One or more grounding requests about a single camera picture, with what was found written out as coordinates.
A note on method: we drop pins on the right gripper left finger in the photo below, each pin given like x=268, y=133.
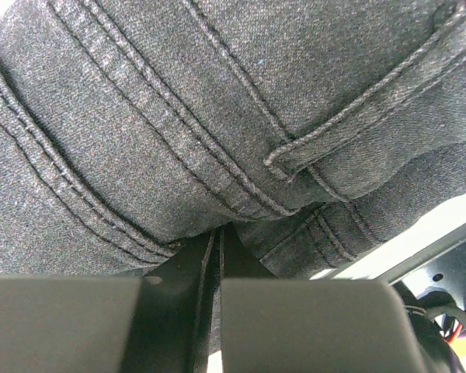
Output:
x=158, y=322

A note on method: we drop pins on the aluminium frame rail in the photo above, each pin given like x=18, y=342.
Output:
x=399, y=257

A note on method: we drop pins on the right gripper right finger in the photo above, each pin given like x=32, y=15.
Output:
x=274, y=325

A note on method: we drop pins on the black trousers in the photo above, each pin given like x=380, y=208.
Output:
x=319, y=129

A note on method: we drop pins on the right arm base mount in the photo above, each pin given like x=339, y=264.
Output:
x=435, y=296

